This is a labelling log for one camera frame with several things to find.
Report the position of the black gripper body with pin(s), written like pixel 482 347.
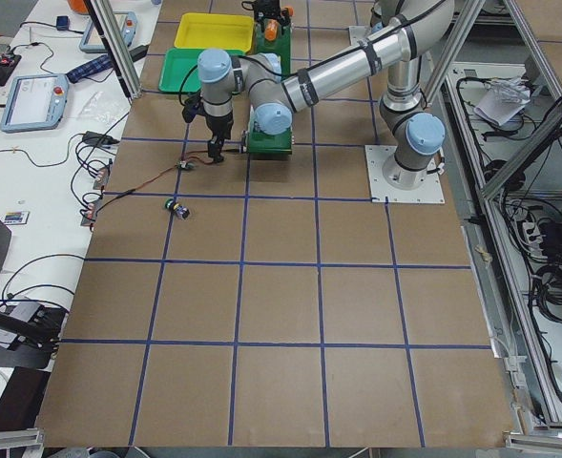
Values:
pixel 218 126
pixel 266 8

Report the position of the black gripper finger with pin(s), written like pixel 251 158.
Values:
pixel 212 148
pixel 219 147

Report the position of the plain orange cylinder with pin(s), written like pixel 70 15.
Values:
pixel 271 30

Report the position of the orange cylinder with 4680 label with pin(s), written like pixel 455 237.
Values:
pixel 287 12

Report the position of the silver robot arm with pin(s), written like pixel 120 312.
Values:
pixel 410 29

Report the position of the green conveyor belt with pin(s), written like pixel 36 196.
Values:
pixel 269 130

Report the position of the small motor controller board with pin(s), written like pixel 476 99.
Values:
pixel 186 166

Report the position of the yellow plastic tray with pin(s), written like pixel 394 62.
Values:
pixel 211 30

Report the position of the green plastic tray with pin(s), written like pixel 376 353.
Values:
pixel 177 63

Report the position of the green push button outer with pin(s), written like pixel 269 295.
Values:
pixel 177 209

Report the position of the black power adapter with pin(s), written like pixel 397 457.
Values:
pixel 139 52

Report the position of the near teach pendant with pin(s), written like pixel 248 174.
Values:
pixel 35 102

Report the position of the crumpled white paper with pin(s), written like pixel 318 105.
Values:
pixel 504 99

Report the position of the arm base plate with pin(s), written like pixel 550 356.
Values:
pixel 360 33
pixel 390 183

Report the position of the aluminium frame post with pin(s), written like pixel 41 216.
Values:
pixel 102 15

